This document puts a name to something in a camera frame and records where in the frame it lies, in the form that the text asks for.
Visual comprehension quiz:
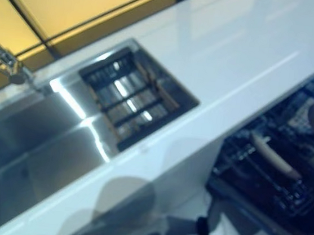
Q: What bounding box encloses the beige deep ceramic plate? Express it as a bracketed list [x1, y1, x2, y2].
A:
[245, 131, 306, 182]

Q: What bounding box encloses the dark dishwasher plate rack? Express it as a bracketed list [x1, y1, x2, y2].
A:
[204, 82, 314, 228]

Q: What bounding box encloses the narrow white cabinet door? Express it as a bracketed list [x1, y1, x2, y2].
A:
[58, 119, 231, 235]

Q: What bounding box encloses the black sink drying rack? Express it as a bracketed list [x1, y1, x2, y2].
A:
[69, 41, 187, 158]

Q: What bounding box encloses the stainless steel sink basin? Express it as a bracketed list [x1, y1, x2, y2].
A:
[0, 23, 207, 235]

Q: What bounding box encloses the chrome gooseneck faucet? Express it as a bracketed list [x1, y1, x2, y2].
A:
[0, 32, 56, 95]

